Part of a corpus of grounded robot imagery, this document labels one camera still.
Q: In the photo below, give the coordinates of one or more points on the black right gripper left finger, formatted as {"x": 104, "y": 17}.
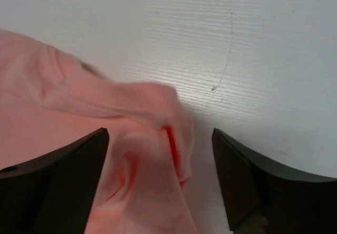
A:
{"x": 54, "y": 193}

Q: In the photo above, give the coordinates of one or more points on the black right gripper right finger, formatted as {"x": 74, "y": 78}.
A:
{"x": 261, "y": 195}

